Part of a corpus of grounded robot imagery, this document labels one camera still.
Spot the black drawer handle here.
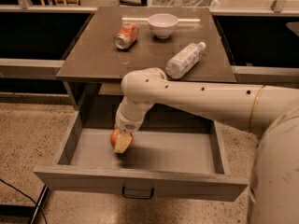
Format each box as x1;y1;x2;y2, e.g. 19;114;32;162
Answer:
121;186;155;200

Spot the black floor cable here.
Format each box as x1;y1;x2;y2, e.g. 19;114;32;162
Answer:
0;177;49;224

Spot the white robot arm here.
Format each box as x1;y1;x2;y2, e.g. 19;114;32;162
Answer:
116;68;299;224

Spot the grey cabinet with counter top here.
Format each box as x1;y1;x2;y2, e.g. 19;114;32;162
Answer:
57;7;236;115

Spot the white bowl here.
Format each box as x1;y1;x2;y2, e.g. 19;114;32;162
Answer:
148;13;178;39

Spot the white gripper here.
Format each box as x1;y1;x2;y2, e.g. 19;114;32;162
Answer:
114;109;144;153

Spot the red apple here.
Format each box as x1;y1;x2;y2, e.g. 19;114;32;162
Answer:
110;128;133;153

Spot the crushed red soda can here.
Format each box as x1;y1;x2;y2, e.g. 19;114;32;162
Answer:
114;23;139;49

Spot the clear plastic water bottle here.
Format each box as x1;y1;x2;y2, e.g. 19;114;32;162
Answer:
165;42;206;79

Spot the open grey top drawer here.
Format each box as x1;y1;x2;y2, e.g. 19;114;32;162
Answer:
35;112;248;202

